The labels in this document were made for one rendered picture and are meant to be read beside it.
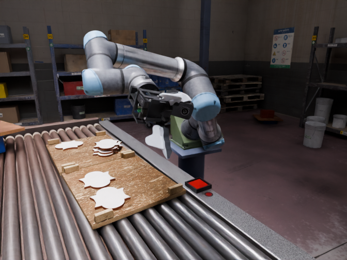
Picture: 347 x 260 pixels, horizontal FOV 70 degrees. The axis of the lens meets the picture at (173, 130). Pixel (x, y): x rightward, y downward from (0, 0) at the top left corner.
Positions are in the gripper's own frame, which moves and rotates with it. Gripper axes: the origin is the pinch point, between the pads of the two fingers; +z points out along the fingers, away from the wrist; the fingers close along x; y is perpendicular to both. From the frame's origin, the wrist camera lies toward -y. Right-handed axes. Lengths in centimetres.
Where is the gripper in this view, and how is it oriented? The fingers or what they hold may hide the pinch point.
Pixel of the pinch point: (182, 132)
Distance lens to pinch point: 54.2
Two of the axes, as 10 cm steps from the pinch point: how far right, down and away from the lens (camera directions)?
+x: 3.1, -8.5, -4.2
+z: 3.8, 5.2, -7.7
